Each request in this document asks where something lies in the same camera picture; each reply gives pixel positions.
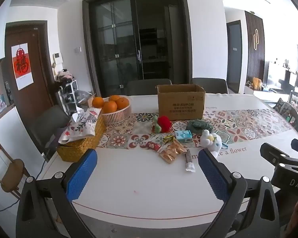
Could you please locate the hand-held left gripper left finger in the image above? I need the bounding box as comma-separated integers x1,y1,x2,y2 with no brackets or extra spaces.
16,149,98,238

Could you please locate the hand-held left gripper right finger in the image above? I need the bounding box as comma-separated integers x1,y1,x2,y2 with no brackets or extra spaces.
198,149,281,238

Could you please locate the white plush toy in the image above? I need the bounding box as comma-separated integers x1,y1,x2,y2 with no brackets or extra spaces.
201,130,223,158

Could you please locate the teal tissue packet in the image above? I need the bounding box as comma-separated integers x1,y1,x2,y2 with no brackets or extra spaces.
174,130,193,143

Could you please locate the green plush toy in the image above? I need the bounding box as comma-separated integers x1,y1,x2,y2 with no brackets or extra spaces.
186,120,215,133

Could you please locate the red plush toy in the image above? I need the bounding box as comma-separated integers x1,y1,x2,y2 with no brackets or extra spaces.
151,115,172,133

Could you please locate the brown cardboard box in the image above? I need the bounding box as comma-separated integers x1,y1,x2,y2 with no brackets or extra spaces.
156,84,206,121

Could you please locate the grey stick sachet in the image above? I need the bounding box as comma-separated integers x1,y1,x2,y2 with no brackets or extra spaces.
184,149,195,172

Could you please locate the plaid cushioned chair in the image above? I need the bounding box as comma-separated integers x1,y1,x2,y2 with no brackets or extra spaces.
273,98,298,135

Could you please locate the patterned table cover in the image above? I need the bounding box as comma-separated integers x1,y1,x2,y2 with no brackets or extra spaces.
72,94,298,215

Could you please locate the orange snack packet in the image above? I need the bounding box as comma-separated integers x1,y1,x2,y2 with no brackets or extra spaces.
160,140,188,164

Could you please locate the floral printed cloth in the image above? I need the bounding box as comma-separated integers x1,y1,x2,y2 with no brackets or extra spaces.
58,108,102,144

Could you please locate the grey dining chair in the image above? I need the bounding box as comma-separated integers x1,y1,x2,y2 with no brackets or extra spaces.
127,79,172,96
191,78,229,94
30,105,71,154

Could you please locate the white sideboard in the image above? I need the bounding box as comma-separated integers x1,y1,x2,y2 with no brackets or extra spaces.
245,84,272,102

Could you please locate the red snack packet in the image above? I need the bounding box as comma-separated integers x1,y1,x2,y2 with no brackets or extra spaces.
145,141,164,152

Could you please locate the white plastic fruit basket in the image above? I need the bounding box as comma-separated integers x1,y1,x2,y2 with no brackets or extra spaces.
99,97,132,125

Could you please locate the wooden chair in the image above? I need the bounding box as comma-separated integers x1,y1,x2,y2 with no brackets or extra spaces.
0,141,31,200

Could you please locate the pile of oranges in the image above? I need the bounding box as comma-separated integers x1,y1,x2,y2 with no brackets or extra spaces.
92,95,130,114

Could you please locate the television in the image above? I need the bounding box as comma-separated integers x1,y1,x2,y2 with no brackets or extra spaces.
264,61,288,87

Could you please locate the white shoe rack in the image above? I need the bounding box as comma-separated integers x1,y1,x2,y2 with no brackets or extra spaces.
58,79,78,112

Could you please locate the pile of clothes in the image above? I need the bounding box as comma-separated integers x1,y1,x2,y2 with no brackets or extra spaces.
55,69,72,82

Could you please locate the dark interior door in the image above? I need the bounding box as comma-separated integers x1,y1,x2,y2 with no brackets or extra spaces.
226,21,242,93

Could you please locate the brown entrance door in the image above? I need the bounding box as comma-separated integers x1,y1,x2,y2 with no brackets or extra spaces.
5,21,55,119

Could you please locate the black door lock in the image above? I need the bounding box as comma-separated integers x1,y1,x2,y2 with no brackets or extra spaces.
5,82,13,105

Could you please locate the dark glass sliding door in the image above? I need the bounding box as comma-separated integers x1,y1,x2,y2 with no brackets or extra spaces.
82,0,193,97

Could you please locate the black floor cable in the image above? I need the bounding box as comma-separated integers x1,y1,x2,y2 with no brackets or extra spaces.
0,154,45,212

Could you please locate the dark slatted wall panel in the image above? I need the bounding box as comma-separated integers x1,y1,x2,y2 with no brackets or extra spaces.
245,10,266,90

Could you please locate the white wall intercom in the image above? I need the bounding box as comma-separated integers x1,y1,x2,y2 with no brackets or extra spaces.
52,53,63,67

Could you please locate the red and white wall poster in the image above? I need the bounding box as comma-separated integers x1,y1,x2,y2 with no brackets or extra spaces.
11,43,34,91

